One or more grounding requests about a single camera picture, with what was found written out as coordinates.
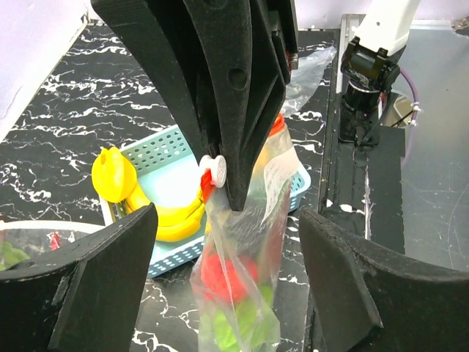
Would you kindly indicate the clear bag orange zipper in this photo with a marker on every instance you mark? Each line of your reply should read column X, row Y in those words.
column 258, row 230
column 306, row 79

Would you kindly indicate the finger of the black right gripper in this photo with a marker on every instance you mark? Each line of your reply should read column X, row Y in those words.
column 161, row 37

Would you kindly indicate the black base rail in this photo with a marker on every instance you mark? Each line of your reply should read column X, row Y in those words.
column 362, row 188

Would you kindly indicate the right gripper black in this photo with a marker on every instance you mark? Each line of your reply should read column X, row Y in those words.
column 248, row 47

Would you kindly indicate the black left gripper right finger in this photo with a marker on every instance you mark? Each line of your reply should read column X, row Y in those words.
column 366, row 297

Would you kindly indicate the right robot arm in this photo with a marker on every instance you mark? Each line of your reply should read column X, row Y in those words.
column 370, row 63

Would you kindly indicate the yellow banana bunch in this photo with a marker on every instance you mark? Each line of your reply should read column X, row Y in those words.
column 174, row 224

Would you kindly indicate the white dotted zip bag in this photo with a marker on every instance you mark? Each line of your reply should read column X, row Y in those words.
column 23, row 240

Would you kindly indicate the yellow starfruit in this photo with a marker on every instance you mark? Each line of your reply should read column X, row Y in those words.
column 113, row 175

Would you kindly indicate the light blue plastic basket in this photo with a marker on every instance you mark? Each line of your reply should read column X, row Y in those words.
column 161, row 161

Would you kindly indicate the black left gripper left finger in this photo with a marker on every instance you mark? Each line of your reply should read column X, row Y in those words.
column 84, row 296

